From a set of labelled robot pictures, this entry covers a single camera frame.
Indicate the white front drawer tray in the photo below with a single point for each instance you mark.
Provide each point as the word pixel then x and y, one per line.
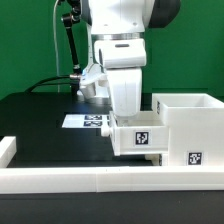
pixel 158 159

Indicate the white front fence bar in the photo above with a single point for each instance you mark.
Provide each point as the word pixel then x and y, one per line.
pixel 109 179

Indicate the white fence bar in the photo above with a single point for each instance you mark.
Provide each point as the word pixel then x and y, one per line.
pixel 109 179
pixel 7 150

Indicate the white left fence bar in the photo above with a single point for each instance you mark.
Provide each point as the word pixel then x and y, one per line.
pixel 7 150

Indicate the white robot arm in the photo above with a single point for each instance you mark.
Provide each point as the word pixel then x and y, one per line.
pixel 119 20

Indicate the white marker tag sheet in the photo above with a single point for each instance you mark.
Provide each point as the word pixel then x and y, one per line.
pixel 85 121

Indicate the white drawer cabinet box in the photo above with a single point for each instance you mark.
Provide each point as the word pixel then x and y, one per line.
pixel 196 128

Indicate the white drawer tray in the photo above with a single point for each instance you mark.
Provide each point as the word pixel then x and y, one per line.
pixel 142 136
pixel 158 159

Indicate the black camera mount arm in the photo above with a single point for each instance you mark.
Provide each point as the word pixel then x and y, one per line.
pixel 68 20

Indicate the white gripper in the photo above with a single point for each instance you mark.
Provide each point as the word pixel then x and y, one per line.
pixel 122 61

